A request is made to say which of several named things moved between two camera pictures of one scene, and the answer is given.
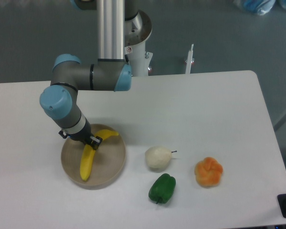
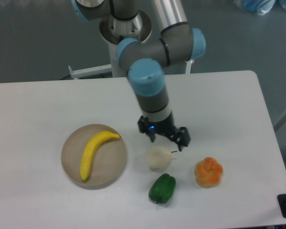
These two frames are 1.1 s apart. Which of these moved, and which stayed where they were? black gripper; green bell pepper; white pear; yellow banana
Moved: black gripper
Stayed: yellow banana; green bell pepper; white pear
